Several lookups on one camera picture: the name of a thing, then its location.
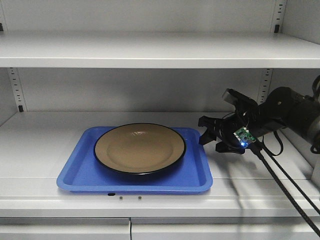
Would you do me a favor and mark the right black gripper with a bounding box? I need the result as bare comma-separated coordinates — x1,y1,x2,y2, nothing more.
198,110,258,153

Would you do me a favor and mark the beige enamel plate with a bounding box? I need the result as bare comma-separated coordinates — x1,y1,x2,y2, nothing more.
94,123,187,175

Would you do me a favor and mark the blue plastic tray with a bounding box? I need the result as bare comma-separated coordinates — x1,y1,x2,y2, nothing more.
56,126,213,195

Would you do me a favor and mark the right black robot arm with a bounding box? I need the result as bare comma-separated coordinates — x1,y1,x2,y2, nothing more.
198,77,320,154

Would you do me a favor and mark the lower white cabinet shelf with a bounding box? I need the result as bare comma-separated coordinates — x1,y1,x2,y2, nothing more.
0,111,298,218

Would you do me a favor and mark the white cabinet shelf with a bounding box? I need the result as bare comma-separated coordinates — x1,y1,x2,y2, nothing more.
0,31,320,69
0,111,298,218

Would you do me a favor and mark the upper white cabinet shelf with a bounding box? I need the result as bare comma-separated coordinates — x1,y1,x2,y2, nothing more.
0,31,320,69

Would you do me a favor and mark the right green circuit board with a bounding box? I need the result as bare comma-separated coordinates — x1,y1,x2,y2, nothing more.
233,127,257,148

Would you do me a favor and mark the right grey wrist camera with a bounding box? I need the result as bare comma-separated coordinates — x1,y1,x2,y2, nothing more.
222,88,258,106

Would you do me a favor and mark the right braided black cable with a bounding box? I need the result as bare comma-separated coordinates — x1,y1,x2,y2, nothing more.
251,143,320,238

